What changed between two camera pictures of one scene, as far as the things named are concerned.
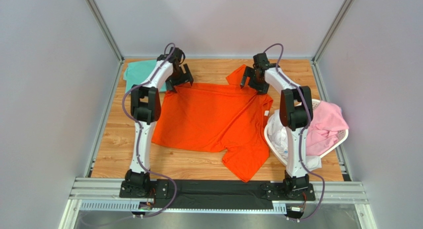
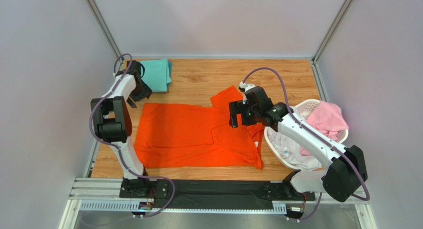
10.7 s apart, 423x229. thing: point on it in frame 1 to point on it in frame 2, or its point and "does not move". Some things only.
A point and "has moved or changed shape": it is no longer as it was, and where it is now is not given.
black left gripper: x=186 y=76 to x=146 y=92
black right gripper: x=253 y=78 to x=238 y=113
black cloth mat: x=212 y=194 does not move
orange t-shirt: x=231 y=119 has moved or changed shape
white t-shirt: x=278 y=135 does not move
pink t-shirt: x=327 y=120 does not move
